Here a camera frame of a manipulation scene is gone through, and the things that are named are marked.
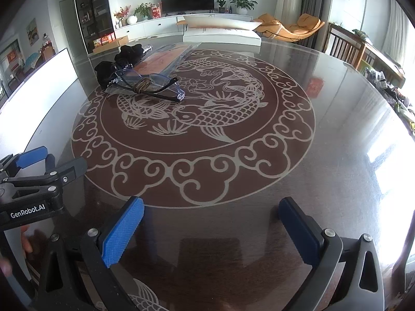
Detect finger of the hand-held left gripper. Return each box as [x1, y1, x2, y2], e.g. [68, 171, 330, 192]
[0, 157, 88, 190]
[0, 146, 56, 179]

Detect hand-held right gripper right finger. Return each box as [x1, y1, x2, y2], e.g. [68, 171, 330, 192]
[278, 196, 386, 311]

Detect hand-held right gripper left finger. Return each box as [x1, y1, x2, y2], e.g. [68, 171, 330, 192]
[38, 196, 145, 311]

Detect clear safety glasses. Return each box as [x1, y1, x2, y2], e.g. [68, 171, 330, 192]
[130, 71, 186, 102]

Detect person's left hand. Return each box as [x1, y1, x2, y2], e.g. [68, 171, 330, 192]
[0, 225, 33, 276]

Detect white board panel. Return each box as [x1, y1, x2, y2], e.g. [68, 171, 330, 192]
[0, 48, 79, 157]

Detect black cloth bundle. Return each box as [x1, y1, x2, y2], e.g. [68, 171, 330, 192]
[95, 61, 124, 89]
[115, 45, 145, 67]

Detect cardboard box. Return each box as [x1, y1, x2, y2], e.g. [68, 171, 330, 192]
[92, 36, 129, 54]

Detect red yellow packets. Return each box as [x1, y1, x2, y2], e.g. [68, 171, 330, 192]
[94, 34, 116, 48]

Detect white door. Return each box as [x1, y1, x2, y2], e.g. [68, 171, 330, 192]
[59, 0, 83, 60]

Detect clear bag with red paper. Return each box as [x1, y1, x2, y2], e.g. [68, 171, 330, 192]
[134, 42, 203, 76]

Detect tall glass cabinet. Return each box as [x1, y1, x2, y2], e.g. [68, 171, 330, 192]
[73, 0, 116, 54]

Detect flowers in white vase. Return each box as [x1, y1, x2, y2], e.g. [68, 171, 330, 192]
[114, 6, 138, 26]

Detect pile of small clutter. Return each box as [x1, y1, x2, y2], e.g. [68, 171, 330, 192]
[365, 66, 415, 130]

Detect white television cabinet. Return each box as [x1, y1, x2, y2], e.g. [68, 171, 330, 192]
[114, 13, 253, 40]

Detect leafy potted plant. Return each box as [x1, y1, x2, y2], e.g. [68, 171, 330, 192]
[134, 3, 153, 20]

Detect light wooden chair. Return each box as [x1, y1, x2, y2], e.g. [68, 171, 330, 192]
[360, 42, 406, 86]

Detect dark wooden chair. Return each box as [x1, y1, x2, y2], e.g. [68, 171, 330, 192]
[326, 23, 367, 68]

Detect orange lounge chair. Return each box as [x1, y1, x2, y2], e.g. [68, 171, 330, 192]
[251, 13, 325, 44]

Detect white long cushion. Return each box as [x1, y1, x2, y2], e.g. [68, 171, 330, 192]
[178, 16, 262, 31]

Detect white sheer curtain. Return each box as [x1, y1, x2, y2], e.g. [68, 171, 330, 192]
[383, 0, 415, 72]

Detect grey curtain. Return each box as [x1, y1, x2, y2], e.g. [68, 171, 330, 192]
[301, 0, 333, 49]

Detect large potted plant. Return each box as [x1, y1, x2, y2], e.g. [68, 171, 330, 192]
[230, 0, 258, 15]

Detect framed wall picture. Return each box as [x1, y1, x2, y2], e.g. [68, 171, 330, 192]
[26, 18, 38, 46]

